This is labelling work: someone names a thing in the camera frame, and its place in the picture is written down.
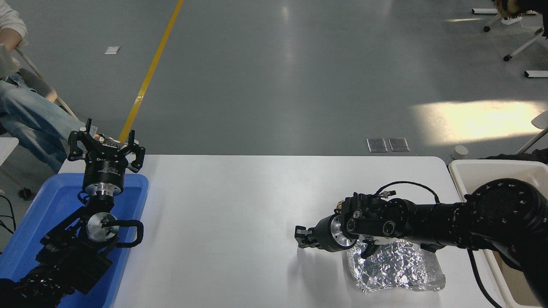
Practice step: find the grey folding chair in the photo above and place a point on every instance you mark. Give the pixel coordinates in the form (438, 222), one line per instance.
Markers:
(40, 85)

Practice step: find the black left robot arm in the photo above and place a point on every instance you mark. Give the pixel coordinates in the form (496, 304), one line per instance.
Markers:
(68, 256)

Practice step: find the person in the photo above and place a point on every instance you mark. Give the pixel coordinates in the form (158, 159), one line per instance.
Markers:
(30, 119)
(531, 5)

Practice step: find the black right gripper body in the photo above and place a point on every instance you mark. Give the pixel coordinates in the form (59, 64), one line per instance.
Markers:
(324, 234)

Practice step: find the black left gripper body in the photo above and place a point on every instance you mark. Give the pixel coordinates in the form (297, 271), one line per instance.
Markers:
(105, 169)

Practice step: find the white floor bar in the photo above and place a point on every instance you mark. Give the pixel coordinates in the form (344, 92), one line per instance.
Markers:
(483, 10)
(536, 74)

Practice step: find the metal floor plate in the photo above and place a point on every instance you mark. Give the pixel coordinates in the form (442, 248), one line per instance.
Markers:
(377, 145)
(399, 144)

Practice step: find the large pale plastic bin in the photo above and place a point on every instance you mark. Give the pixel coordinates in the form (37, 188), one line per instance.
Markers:
(475, 171)

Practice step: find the white chair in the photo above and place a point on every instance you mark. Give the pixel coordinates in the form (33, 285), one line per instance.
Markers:
(540, 120)

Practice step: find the white paper floor tag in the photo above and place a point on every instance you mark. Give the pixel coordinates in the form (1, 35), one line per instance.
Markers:
(112, 50)

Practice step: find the white side table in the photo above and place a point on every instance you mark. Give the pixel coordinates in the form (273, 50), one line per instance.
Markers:
(6, 147)

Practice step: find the white round cylinder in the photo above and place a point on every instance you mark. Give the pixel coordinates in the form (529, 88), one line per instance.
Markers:
(460, 152)

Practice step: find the white office chair base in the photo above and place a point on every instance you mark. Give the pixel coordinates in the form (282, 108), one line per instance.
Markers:
(524, 45)

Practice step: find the black caster wheel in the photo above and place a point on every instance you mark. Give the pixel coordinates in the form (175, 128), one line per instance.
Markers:
(25, 193)

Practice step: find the blue plastic tray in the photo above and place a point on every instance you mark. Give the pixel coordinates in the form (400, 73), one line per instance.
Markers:
(51, 201)

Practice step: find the silver foil tray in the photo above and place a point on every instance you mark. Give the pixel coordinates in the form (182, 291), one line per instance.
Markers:
(398, 267)

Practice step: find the black fabric item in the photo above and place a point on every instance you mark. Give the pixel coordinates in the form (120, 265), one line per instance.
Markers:
(531, 156)

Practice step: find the crumpled tan paper ball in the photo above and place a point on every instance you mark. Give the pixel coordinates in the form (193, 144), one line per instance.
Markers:
(338, 208)

